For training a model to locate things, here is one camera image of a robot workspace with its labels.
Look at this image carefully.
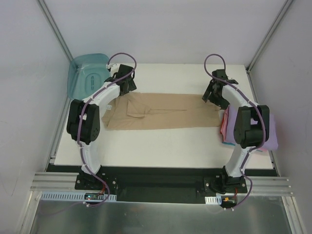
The beige t shirt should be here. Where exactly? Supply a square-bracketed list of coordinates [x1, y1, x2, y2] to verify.
[102, 93, 221, 130]

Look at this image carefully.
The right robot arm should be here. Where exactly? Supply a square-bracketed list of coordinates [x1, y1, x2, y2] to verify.
[202, 69, 270, 193]

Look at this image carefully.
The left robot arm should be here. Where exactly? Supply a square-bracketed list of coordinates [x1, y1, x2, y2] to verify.
[66, 64, 137, 190]

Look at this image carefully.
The pink folded t shirt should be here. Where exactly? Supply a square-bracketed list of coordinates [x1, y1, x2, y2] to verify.
[220, 107, 265, 153]

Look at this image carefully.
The teal plastic basin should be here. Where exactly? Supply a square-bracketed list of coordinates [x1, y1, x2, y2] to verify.
[67, 54, 110, 100]

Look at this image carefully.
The teal folded t shirt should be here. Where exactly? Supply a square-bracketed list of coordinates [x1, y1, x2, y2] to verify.
[222, 141, 235, 146]

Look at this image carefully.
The purple folded t shirt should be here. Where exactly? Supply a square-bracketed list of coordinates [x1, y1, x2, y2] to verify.
[224, 106, 279, 151]

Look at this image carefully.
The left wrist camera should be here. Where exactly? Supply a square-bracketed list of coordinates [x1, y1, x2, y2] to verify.
[106, 63, 120, 73]

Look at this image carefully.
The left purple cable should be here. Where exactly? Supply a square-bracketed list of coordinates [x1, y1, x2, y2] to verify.
[77, 52, 137, 208]

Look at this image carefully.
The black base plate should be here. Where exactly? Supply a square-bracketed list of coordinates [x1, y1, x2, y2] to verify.
[47, 164, 252, 202]

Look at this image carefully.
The right white cable duct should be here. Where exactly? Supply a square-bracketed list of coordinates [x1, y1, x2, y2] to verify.
[205, 195, 222, 205]

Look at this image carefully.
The white cable duct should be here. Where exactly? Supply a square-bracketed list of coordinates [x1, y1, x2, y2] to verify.
[205, 195, 222, 205]
[41, 192, 117, 203]

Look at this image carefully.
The left aluminium frame post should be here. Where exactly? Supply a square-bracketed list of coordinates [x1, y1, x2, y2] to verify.
[36, 0, 74, 62]

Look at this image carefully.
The aluminium frame post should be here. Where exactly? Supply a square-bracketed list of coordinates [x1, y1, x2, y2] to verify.
[246, 0, 295, 74]
[36, 0, 74, 62]

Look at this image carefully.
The right aluminium frame post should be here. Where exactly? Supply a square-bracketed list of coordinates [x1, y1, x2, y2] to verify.
[246, 0, 295, 74]

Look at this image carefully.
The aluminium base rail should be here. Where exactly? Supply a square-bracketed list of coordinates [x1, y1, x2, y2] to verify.
[31, 172, 295, 197]

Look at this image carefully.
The left white cable duct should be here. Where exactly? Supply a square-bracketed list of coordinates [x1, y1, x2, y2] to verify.
[41, 192, 117, 203]

